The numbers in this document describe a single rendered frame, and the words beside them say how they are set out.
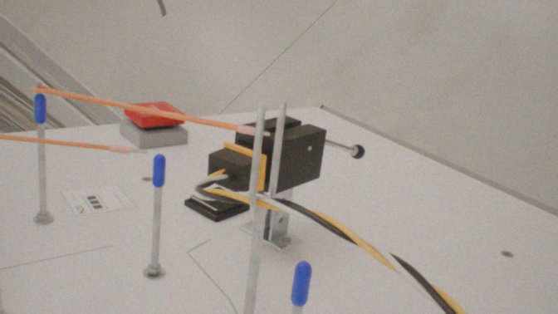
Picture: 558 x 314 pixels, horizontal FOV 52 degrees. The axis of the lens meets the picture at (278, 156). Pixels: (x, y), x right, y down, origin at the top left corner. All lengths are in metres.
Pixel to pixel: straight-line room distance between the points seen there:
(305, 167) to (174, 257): 0.11
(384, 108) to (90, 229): 1.66
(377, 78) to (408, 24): 0.26
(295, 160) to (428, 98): 1.59
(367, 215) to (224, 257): 0.15
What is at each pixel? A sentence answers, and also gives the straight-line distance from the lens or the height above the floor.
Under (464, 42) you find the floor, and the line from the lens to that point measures 2.11.
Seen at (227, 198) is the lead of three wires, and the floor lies 1.20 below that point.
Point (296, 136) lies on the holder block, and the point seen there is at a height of 1.14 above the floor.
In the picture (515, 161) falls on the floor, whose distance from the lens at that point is 1.75.
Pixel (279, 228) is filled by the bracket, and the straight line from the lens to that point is 0.45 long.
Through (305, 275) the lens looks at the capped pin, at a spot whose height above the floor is 1.21.
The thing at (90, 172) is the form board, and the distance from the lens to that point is 0.56.
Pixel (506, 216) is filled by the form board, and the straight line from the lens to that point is 0.59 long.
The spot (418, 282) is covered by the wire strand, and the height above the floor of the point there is 1.19.
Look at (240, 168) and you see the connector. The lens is 0.38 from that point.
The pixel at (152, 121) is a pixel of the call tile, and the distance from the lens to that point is 0.61.
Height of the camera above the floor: 1.41
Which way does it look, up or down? 41 degrees down
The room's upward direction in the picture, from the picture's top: 43 degrees counter-clockwise
